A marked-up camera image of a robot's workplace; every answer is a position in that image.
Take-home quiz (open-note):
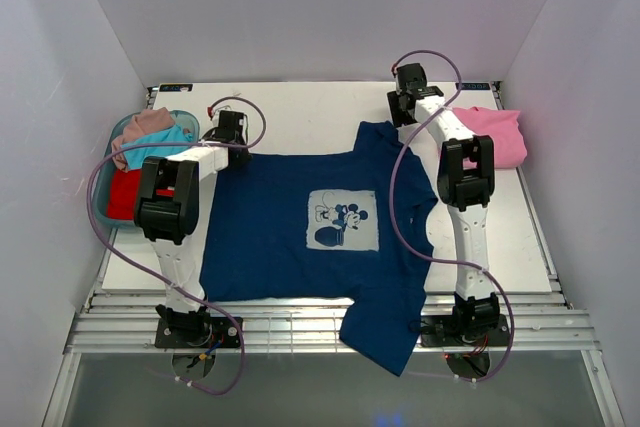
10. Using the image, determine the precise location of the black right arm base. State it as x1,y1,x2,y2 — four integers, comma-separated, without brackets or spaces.
418,315,511,347

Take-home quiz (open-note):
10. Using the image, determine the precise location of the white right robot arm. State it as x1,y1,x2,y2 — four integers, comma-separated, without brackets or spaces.
387,63,500,344

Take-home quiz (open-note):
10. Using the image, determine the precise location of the light blue t shirt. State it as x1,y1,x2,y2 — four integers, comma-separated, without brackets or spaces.
121,125,193,171

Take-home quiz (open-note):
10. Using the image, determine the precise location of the folded pink t shirt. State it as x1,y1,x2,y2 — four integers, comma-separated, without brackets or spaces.
453,106,527,170

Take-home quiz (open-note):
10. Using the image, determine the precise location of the teal plastic tray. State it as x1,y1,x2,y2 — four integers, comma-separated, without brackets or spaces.
91,110,200,229

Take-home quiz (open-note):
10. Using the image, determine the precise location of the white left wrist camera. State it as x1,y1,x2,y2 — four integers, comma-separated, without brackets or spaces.
207,105,231,121

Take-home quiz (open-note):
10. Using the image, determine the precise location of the beige t shirt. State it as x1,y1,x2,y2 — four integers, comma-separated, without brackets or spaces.
111,108,175,172

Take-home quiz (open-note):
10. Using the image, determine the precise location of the aluminium front rail frame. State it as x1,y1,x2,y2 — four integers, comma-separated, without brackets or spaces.
64,290,600,354

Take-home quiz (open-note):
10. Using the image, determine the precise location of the dark blue t shirt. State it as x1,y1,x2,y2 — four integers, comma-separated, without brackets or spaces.
200,122,437,375

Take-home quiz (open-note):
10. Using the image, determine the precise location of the red t shirt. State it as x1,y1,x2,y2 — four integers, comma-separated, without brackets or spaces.
106,169,141,227

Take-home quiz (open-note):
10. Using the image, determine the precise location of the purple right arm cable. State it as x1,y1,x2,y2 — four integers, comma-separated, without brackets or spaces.
389,49,516,384

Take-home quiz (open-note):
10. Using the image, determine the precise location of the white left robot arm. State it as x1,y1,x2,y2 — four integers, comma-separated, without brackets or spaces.
134,108,251,347

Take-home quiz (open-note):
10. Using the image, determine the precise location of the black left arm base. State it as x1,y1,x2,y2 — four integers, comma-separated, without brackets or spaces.
154,316,243,350

